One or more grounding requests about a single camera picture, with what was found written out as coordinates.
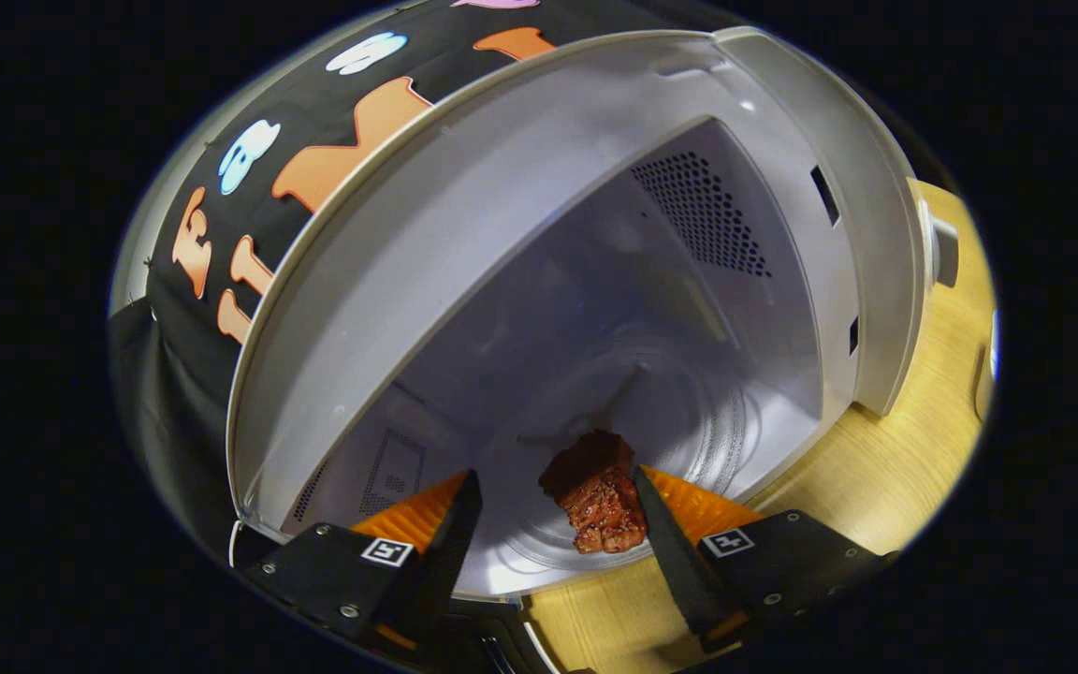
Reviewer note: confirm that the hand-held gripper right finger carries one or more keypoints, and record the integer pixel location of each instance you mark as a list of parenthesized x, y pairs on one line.
[(675, 552)]

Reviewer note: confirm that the brown braised meat piece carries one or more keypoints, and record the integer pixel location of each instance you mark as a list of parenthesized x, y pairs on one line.
[(595, 491)]

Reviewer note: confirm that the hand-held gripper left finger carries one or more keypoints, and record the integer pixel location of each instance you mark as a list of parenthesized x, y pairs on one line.
[(450, 543)]

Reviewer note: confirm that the white microwave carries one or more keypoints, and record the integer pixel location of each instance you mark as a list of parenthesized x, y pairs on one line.
[(520, 234)]

